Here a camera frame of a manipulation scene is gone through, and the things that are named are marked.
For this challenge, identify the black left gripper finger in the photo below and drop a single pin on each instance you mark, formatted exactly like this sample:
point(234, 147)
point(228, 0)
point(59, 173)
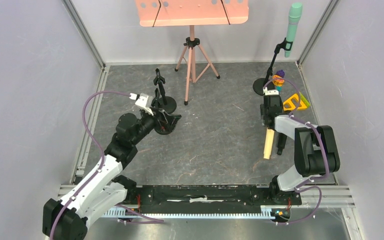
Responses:
point(170, 117)
point(168, 128)

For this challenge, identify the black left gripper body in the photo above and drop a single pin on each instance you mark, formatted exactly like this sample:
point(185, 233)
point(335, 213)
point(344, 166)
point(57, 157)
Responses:
point(160, 122)

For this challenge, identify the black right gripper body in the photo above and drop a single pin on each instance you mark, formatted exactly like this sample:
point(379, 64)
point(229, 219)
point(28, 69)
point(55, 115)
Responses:
point(263, 113)

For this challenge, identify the black microphone desk stand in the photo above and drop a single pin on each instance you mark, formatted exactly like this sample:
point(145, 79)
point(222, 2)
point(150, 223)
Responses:
point(161, 100)

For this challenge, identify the yellow microphone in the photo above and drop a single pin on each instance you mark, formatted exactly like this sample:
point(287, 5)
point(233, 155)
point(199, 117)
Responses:
point(268, 143)

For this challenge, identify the black microphone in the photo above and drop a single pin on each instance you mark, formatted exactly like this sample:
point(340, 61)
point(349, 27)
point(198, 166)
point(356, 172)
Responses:
point(281, 143)

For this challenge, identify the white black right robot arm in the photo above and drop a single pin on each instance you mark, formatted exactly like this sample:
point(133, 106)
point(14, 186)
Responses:
point(315, 149)

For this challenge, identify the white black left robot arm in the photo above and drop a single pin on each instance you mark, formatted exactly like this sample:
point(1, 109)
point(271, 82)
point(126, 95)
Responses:
point(70, 217)

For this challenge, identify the green microphone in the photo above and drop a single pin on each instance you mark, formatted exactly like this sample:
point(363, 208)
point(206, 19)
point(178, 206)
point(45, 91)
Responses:
point(294, 16)

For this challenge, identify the pink tripod music stand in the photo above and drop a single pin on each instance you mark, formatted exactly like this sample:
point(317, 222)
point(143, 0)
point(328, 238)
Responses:
point(192, 13)

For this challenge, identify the yellow triangular toy block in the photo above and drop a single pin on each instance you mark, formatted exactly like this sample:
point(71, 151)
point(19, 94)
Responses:
point(296, 102)

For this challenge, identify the teal toy block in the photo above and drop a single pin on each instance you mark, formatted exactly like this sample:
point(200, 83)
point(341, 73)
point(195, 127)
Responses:
point(278, 88)

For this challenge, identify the purple toy block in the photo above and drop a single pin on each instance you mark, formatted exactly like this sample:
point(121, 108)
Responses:
point(280, 73)

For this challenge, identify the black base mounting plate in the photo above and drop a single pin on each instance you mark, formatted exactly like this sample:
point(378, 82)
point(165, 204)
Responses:
point(207, 199)

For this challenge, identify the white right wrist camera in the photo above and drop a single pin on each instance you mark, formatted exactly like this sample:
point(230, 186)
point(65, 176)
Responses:
point(270, 92)

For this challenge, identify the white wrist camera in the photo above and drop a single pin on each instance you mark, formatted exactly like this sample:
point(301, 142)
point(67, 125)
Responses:
point(143, 102)
point(270, 92)

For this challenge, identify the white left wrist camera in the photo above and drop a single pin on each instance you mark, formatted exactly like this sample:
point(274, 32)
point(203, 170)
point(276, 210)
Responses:
point(143, 102)

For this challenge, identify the white slotted cable duct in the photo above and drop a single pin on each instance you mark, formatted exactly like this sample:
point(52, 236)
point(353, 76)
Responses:
point(263, 213)

